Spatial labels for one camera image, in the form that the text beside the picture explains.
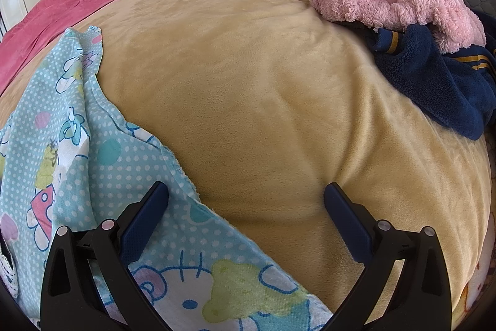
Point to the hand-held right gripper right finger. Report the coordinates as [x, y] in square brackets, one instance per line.
[347, 220]

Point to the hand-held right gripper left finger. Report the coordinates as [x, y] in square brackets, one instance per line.
[145, 218]

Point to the light blue cartoon printed sheet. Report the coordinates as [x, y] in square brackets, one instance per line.
[116, 176]

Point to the navy fleece garment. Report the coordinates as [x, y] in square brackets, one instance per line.
[434, 83]

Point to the beige plush blanket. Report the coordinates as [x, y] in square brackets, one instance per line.
[252, 83]

